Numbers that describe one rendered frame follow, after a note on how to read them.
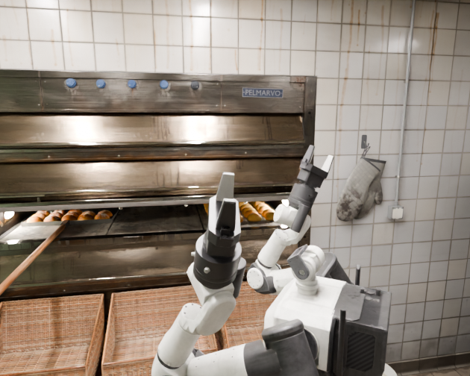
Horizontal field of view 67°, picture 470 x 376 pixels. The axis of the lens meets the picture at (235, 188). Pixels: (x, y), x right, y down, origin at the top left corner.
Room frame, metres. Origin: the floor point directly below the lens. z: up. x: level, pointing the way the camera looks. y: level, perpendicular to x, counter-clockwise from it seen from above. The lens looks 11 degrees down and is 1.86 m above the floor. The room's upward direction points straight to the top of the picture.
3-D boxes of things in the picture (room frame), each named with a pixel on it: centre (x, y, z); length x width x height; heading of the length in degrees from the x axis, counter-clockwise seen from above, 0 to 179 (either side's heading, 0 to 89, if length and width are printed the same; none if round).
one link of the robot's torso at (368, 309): (0.86, -0.25, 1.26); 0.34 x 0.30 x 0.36; 154
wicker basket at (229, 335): (1.85, -0.19, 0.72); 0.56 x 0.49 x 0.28; 100
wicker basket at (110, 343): (1.74, 0.40, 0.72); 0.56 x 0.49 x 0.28; 102
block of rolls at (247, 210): (2.54, -0.02, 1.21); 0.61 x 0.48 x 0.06; 11
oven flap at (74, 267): (2.00, 0.47, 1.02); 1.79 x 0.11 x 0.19; 101
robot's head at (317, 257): (0.89, -0.20, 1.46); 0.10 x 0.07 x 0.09; 154
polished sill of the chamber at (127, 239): (2.02, 0.47, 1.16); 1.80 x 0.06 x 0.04; 101
